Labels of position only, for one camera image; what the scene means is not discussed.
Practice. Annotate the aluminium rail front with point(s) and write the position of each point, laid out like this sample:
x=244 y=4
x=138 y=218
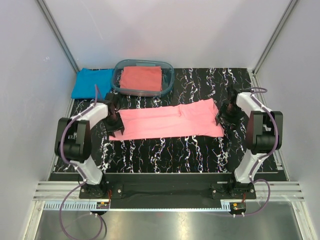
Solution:
x=66 y=196

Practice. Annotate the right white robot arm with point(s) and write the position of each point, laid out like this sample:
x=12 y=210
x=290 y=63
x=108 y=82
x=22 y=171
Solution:
x=263 y=134

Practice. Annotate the pink t shirt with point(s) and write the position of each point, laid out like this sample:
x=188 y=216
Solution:
x=183 y=120

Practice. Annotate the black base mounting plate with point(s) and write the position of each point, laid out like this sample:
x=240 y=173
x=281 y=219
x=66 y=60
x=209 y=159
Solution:
x=170 y=191

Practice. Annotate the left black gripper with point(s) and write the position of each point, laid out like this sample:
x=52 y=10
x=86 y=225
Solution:
x=111 y=129

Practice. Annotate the folded blue t shirt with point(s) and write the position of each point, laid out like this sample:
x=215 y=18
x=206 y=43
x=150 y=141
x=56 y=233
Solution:
x=86 y=79

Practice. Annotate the clear blue plastic bin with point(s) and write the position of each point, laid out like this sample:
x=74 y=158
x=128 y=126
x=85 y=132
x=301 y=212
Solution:
x=168 y=78

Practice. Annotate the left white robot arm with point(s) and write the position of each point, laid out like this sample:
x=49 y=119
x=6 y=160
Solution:
x=73 y=142

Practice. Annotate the left aluminium frame post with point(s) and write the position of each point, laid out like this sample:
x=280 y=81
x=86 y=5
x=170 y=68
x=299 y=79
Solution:
x=57 y=33

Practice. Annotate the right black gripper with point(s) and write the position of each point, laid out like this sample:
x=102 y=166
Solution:
x=222 y=115

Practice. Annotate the left small connector board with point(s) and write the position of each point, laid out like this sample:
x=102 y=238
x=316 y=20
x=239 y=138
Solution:
x=104 y=205

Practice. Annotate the aluminium frame post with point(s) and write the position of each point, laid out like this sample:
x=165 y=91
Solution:
x=280 y=25
x=57 y=33

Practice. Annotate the folded coral red t shirt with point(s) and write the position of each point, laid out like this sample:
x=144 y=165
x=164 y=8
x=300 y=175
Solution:
x=142 y=78

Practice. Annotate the right aluminium frame post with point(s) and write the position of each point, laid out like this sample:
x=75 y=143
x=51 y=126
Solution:
x=280 y=25

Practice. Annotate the right small connector board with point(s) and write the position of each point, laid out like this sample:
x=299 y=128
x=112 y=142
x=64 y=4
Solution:
x=238 y=206

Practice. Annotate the small connector board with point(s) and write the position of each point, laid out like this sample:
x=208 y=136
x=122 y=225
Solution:
x=238 y=206
x=104 y=205

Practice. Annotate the black marble pattern mat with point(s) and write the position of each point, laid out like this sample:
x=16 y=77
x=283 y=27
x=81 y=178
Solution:
x=189 y=154

